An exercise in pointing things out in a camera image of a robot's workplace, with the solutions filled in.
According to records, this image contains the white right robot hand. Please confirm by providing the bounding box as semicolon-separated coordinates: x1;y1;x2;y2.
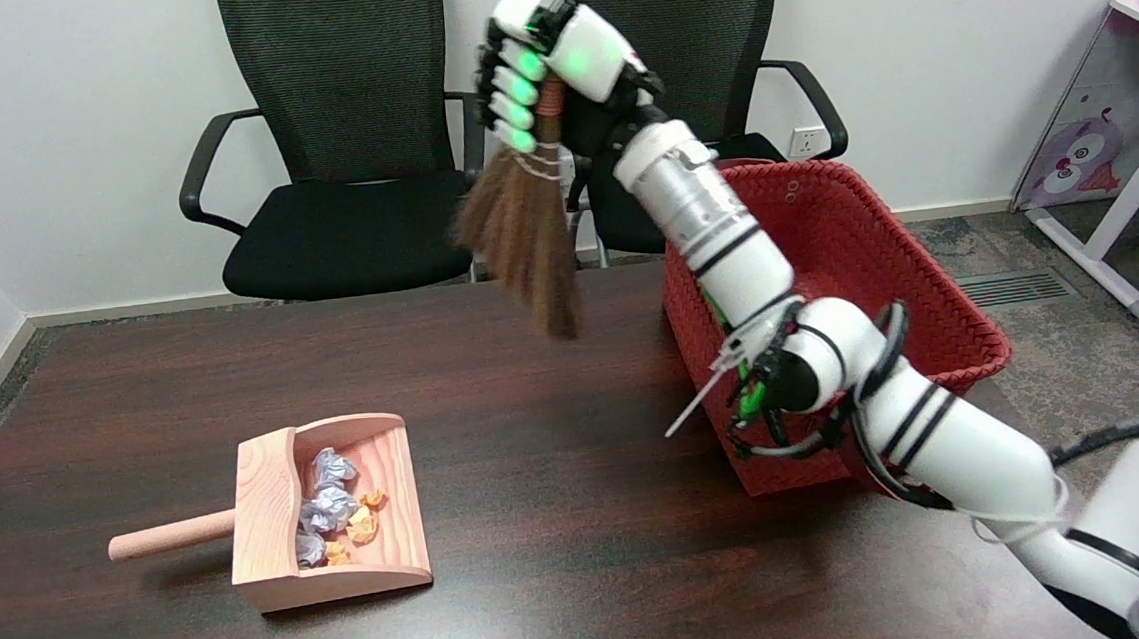
469;0;670;181

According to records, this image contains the brown straw whisk broom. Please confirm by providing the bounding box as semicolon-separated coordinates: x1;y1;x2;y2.
441;74;587;348

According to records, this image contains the black mesh office chair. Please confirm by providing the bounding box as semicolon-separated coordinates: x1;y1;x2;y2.
544;0;858;273
164;0;508;310

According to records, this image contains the red woven basket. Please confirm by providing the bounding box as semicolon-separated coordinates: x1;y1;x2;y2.
654;141;1021;508

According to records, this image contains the grey floor vent grille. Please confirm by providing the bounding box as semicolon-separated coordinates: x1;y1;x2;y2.
945;266;1079;312

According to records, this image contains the pink owl print cabinet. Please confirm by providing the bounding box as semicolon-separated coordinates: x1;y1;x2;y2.
996;0;1139;214

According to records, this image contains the white metal desk leg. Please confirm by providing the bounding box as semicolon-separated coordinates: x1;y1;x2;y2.
1016;97;1139;333

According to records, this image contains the wooden dustpan with handle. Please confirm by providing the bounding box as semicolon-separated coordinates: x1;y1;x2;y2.
99;410;436;625

